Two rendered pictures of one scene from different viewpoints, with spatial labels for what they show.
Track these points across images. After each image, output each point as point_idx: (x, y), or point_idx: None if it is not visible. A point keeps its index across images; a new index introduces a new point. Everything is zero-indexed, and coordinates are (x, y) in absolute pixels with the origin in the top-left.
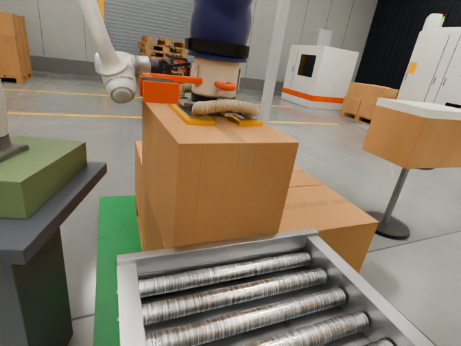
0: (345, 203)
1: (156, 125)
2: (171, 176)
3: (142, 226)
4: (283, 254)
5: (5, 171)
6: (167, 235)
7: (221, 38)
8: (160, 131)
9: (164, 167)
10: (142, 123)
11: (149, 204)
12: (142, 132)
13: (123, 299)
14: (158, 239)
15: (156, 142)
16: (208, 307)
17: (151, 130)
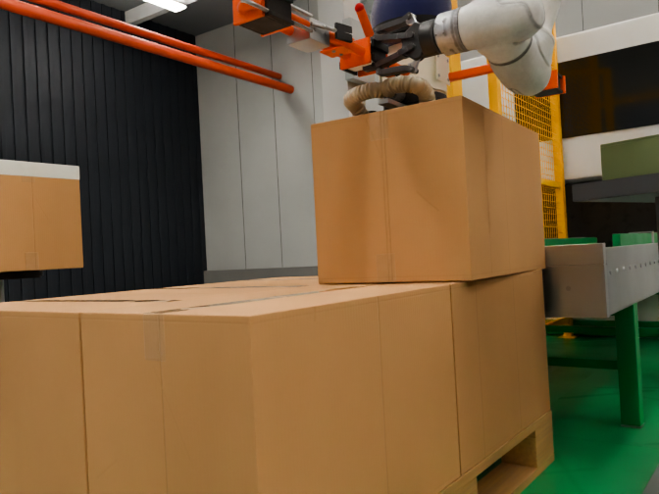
0: (255, 279)
1: (509, 129)
2: (536, 172)
3: (437, 476)
4: None
5: None
6: (539, 246)
7: None
8: (517, 133)
9: (527, 172)
10: (466, 143)
11: (485, 305)
12: (467, 164)
13: (611, 247)
14: (527, 289)
15: (510, 153)
16: None
17: (497, 143)
